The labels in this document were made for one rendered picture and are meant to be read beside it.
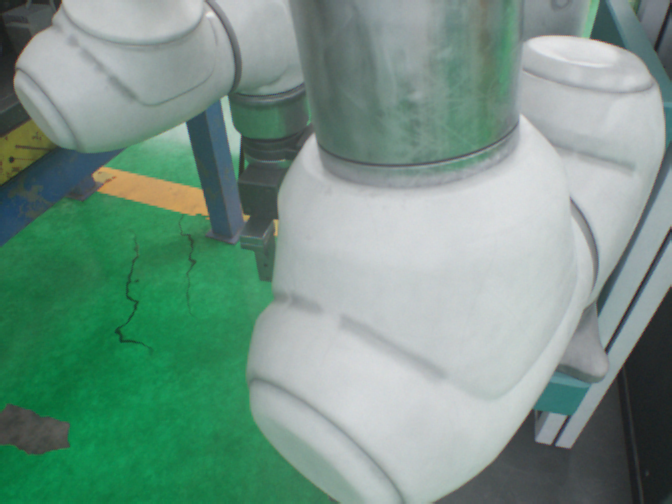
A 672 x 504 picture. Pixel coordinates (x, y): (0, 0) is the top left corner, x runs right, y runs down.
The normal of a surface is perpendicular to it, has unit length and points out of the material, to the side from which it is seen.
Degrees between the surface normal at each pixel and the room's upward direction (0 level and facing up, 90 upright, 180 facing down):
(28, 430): 0
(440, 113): 83
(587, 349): 15
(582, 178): 34
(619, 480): 0
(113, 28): 53
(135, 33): 58
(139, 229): 0
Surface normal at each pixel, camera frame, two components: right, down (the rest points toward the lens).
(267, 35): 0.72, 0.43
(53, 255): -0.03, -0.73
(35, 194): 0.92, 0.25
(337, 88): -0.65, 0.54
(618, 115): 0.14, 0.02
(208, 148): -0.40, 0.64
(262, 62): 0.70, 0.63
